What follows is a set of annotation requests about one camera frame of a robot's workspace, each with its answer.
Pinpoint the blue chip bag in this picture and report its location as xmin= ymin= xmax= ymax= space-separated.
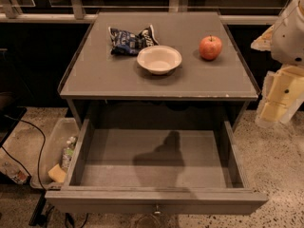
xmin=108 ymin=25 xmax=159 ymax=56

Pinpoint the plastic bottle in bin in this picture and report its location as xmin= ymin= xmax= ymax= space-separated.
xmin=61 ymin=136 xmax=78 ymax=172

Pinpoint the black cable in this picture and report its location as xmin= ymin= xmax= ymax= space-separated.
xmin=0 ymin=114 xmax=48 ymax=192

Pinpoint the yellow sponge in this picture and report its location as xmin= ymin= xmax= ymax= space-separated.
xmin=48 ymin=164 xmax=67 ymax=182

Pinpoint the red apple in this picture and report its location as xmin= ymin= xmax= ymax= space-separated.
xmin=199 ymin=35 xmax=222 ymax=61

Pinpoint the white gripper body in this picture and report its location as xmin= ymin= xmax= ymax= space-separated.
xmin=271 ymin=7 xmax=304 ymax=66

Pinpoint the clear plastic bin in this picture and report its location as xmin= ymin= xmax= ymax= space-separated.
xmin=30 ymin=118 xmax=79 ymax=189

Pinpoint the white bowl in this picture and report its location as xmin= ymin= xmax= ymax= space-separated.
xmin=137 ymin=46 xmax=182 ymax=75

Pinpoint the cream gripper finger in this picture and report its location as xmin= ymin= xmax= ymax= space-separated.
xmin=251 ymin=26 xmax=274 ymax=51
xmin=256 ymin=65 xmax=304 ymax=128

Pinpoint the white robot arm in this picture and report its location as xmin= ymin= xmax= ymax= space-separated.
xmin=251 ymin=0 xmax=304 ymax=127

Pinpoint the metal railing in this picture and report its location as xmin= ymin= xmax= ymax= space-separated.
xmin=0 ymin=0 xmax=292 ymax=25

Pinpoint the black floor stand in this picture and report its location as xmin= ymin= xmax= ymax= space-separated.
xmin=28 ymin=192 xmax=47 ymax=226

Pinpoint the grey top drawer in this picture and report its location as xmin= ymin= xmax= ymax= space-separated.
xmin=46 ymin=121 xmax=268 ymax=215

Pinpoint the grey drawer cabinet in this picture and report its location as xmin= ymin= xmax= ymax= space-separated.
xmin=59 ymin=12 xmax=258 ymax=124

